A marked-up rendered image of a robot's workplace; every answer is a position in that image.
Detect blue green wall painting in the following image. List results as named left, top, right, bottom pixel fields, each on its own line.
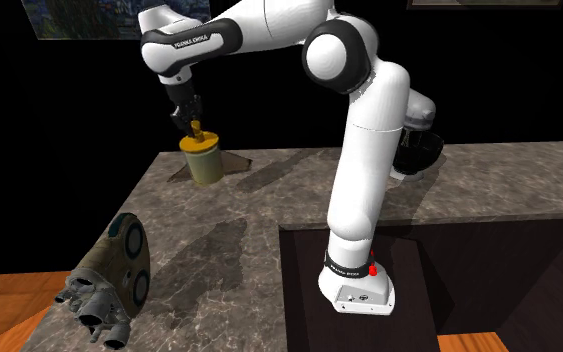
left=20, top=0, right=212, bottom=41

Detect dark wooden robot stand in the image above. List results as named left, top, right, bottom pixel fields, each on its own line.
left=278, top=217, right=563, bottom=352

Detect white appliance with black bowl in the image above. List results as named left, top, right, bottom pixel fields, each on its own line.
left=389, top=89, right=446, bottom=183

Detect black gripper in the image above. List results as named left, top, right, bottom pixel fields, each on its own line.
left=164, top=81, right=204, bottom=139

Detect tan disc toy grey nozzles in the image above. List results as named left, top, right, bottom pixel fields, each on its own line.
left=53, top=212, right=152, bottom=352

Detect dark framed wall picture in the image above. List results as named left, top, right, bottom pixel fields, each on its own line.
left=405, top=0, right=563, bottom=11

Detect olive jar with yellow lid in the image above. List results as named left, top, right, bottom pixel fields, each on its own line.
left=178, top=119, right=224, bottom=186

